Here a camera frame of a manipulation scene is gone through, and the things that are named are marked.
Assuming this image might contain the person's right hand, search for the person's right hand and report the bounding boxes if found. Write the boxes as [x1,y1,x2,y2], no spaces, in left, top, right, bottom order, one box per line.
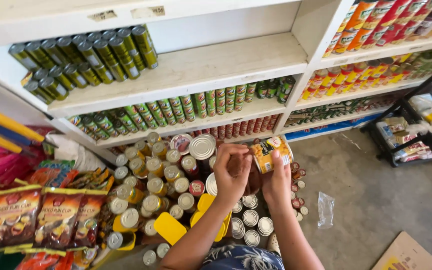
[260,149,293,210]

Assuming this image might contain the person's left hand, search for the person's left hand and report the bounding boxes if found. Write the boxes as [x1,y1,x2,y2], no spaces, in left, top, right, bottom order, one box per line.
[213,143,253,205]

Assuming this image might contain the yellow labelled food can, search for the yellow labelled food can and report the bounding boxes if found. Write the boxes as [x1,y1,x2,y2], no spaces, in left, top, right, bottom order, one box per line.
[251,135,295,175]

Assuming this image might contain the row of red labelled cans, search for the row of red labelled cans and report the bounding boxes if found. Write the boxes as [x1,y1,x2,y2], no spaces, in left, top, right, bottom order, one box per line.
[188,113,281,142]

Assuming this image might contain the large silver lid can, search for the large silver lid can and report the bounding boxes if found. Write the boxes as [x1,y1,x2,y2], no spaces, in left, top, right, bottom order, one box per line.
[188,134,217,161]

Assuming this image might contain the can with red printed lid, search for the can with red printed lid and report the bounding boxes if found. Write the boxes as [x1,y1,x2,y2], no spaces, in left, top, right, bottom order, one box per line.
[169,134,194,156]

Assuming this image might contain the stack of yellow plastic lids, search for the stack of yellow plastic lids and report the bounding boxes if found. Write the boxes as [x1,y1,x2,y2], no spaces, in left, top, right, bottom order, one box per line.
[190,193,233,243]

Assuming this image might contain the row of dark green cans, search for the row of dark green cans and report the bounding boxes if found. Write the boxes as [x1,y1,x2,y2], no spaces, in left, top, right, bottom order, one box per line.
[256,76,296,104]

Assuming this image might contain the row of green labelled cans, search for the row of green labelled cans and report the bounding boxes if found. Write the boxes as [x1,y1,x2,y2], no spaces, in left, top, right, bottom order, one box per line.
[67,82,258,141]

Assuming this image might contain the pile of silver topped cans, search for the pile of silver topped cans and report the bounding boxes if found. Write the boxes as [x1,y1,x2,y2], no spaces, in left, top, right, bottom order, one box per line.
[106,131,310,268]

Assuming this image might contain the white wooden shelf unit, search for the white wooden shelf unit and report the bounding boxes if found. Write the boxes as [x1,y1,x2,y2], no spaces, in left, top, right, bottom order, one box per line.
[0,0,432,166]

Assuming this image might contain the blue cartons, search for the blue cartons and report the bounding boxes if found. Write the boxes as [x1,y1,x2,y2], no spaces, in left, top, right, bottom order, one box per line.
[284,112,383,142]

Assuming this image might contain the white clog shoe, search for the white clog shoe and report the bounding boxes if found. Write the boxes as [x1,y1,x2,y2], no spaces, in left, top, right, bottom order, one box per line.
[267,232,282,257]

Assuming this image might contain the yellow plastic lid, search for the yellow plastic lid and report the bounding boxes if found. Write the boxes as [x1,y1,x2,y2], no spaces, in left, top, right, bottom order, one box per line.
[153,212,188,247]

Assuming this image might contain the person's blue floral clothing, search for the person's blue floral clothing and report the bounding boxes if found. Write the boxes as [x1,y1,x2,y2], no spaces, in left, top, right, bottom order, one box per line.
[200,244,286,270]

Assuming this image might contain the clear plastic wrapper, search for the clear plastic wrapper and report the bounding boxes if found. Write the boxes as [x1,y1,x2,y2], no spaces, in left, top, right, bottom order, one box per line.
[317,191,335,230]

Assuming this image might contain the row of green white packets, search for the row of green white packets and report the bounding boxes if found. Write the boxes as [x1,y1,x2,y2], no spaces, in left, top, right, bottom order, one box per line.
[286,94,400,127]

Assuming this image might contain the brown chocolate snack packet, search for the brown chocolate snack packet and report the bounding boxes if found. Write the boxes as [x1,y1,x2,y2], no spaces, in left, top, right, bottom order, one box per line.
[32,187,85,253]
[0,184,43,254]
[68,189,109,250]

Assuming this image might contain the white plastic bag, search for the white plastic bag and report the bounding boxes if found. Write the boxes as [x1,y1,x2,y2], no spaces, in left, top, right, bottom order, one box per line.
[45,133,106,172]

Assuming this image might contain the heap of orange snack packets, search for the heap of orange snack packets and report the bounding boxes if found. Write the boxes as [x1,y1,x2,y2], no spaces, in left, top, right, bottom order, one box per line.
[25,160,115,193]

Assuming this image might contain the stack of olive green cans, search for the stack of olive green cans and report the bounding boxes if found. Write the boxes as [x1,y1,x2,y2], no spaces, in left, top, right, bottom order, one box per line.
[8,24,160,105]

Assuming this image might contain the black basket with goods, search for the black basket with goods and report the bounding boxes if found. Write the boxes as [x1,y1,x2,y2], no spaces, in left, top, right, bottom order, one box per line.
[361,62,432,168]

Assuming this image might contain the row of tall orange red canisters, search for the row of tall orange red canisters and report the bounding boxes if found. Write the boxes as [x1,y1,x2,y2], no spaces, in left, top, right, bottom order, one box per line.
[322,0,432,59]

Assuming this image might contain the brown cardboard box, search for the brown cardboard box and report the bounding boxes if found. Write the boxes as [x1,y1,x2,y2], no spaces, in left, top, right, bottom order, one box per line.
[371,231,432,270]

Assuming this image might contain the pink plastic bags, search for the pink plastic bags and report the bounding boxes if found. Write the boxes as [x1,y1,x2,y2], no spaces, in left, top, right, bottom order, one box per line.
[0,125,55,186]

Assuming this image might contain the yellow and blue broom handles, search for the yellow and blue broom handles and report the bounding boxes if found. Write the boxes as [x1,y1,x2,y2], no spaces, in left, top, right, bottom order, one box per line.
[0,100,46,154]

